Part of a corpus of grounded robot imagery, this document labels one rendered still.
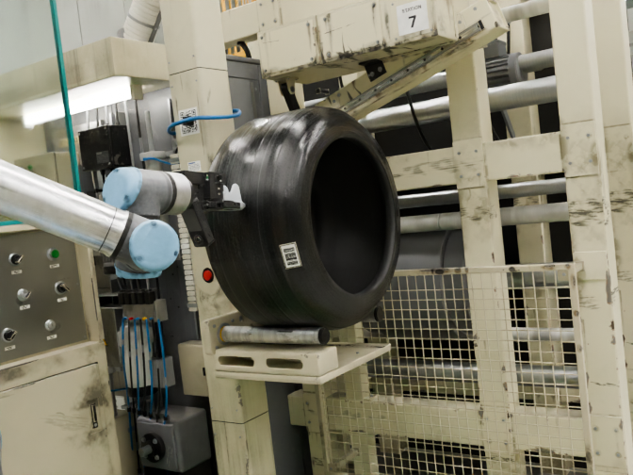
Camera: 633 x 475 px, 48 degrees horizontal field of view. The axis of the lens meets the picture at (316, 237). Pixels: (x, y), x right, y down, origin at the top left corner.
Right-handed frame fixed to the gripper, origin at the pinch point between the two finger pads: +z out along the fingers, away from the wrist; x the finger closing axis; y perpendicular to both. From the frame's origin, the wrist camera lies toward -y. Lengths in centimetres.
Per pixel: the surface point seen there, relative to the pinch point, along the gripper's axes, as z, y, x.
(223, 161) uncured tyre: 4.8, 12.9, 9.2
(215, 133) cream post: 22.8, 25.3, 28.6
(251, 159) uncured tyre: 4.4, 12.1, -0.1
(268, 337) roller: 18.6, -32.7, 8.2
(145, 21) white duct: 43, 76, 79
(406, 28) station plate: 43, 49, -24
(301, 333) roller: 18.7, -31.3, -2.7
